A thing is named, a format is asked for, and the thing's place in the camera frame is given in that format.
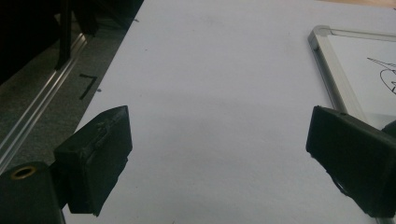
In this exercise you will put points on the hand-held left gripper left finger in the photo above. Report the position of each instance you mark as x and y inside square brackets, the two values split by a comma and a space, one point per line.
[93, 165]

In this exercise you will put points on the whiteboard with aluminium frame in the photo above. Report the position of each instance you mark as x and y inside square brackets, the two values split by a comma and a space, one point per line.
[351, 62]

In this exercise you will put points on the aluminium floor rail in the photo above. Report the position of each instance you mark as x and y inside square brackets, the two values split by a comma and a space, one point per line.
[40, 105]

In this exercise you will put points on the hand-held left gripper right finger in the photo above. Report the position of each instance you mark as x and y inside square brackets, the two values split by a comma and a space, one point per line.
[355, 155]

